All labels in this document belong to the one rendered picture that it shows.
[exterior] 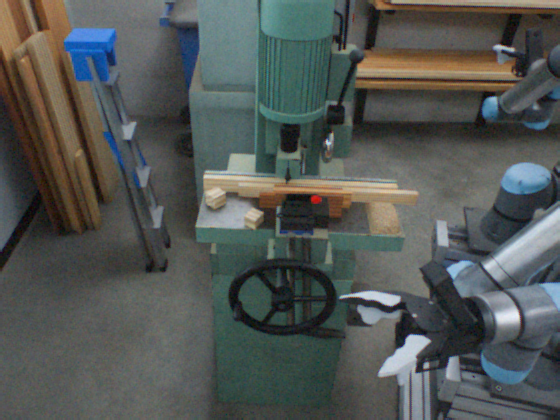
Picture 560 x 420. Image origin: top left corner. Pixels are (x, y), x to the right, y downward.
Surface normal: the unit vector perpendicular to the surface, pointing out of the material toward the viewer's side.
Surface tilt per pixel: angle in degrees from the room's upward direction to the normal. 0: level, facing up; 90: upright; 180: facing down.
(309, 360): 90
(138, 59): 90
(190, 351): 0
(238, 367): 90
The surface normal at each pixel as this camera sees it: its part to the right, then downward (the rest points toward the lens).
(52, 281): 0.04, -0.80
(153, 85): 0.04, 0.60
